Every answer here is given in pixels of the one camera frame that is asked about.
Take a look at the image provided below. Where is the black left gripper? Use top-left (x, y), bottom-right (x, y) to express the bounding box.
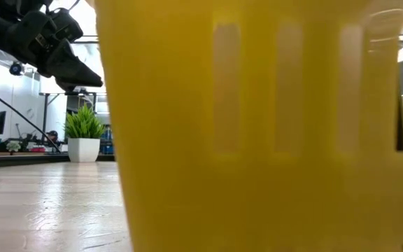
top-left (7, 10), bottom-right (104, 94)

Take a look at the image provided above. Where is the background white-topped table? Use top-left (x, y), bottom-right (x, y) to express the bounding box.
top-left (38, 73), bottom-right (99, 141)

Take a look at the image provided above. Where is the potted green plant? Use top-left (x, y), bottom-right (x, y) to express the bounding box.
top-left (64, 104), bottom-right (106, 163)

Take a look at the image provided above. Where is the blue storage crate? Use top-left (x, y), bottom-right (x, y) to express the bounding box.
top-left (99, 127), bottom-right (115, 155)

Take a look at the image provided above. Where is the small succulent plant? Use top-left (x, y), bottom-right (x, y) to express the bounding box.
top-left (6, 140), bottom-right (22, 155)

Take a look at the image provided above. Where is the yellow plastic basket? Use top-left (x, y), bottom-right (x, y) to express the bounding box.
top-left (92, 0), bottom-right (403, 252)

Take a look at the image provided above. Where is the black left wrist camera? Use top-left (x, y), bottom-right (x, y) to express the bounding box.
top-left (48, 8), bottom-right (84, 43)

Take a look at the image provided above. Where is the round black ceiling camera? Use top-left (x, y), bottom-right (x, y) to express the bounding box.
top-left (8, 62), bottom-right (24, 77)

